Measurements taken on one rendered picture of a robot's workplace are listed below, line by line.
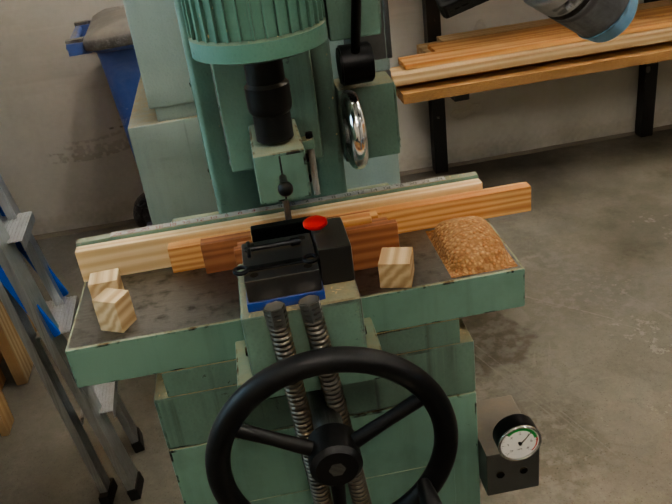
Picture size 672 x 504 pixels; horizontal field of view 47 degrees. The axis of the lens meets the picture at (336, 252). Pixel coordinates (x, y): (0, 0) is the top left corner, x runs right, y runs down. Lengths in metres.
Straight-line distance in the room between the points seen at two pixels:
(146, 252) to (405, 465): 0.49
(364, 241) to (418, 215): 0.13
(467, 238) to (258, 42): 0.37
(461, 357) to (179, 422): 0.39
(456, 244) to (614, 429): 1.20
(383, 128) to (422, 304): 0.34
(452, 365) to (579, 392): 1.20
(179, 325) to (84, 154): 2.53
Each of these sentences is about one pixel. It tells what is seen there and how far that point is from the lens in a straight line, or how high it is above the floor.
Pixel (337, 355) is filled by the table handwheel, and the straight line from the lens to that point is 0.81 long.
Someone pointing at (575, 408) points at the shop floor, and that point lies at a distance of 2.21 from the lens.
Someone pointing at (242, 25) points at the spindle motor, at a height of 1.24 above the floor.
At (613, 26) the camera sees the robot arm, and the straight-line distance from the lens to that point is 1.16.
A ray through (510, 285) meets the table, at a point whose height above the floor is 0.88.
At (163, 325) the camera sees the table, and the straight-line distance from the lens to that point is 1.02.
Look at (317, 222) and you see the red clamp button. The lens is 0.92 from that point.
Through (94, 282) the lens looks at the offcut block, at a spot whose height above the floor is 0.94.
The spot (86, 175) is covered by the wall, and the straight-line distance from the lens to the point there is 3.53.
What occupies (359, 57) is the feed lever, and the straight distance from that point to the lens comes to 1.16.
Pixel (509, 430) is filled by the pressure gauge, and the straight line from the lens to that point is 1.10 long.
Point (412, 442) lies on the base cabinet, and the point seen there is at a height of 0.64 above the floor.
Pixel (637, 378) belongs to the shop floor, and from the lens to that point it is 2.33.
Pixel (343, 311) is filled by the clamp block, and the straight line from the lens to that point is 0.89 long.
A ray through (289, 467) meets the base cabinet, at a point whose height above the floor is 0.64.
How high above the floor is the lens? 1.43
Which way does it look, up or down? 28 degrees down
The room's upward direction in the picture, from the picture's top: 8 degrees counter-clockwise
